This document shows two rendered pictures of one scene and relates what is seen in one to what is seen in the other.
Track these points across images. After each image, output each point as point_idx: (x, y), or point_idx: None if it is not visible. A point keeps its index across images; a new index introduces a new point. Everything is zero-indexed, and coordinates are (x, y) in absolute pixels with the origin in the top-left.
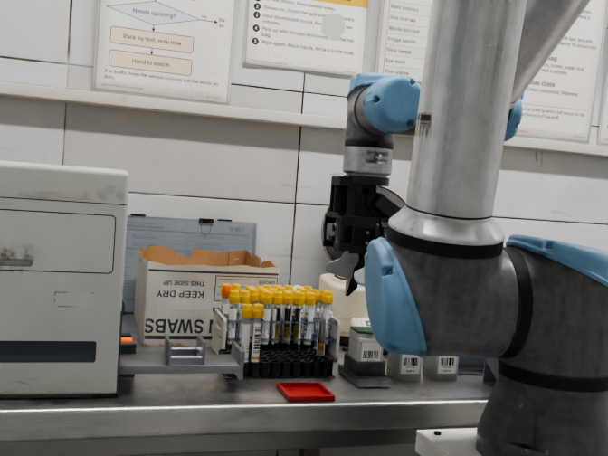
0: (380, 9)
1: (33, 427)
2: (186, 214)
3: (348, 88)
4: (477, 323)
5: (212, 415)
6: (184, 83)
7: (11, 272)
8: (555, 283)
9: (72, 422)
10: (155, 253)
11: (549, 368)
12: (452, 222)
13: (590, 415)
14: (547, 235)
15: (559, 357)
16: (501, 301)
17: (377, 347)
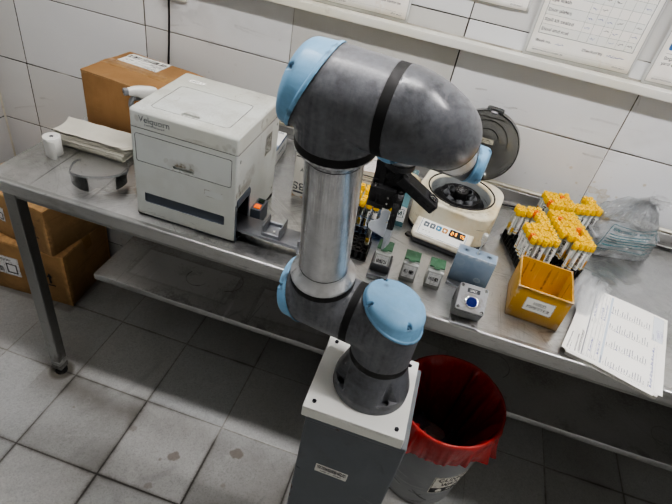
0: None
1: (191, 247)
2: None
3: (511, 19)
4: (317, 325)
5: (271, 270)
6: (375, 0)
7: (184, 175)
8: (363, 325)
9: (207, 251)
10: None
11: (356, 357)
12: (307, 280)
13: (368, 386)
14: (662, 176)
15: (360, 356)
16: (330, 322)
17: (386, 259)
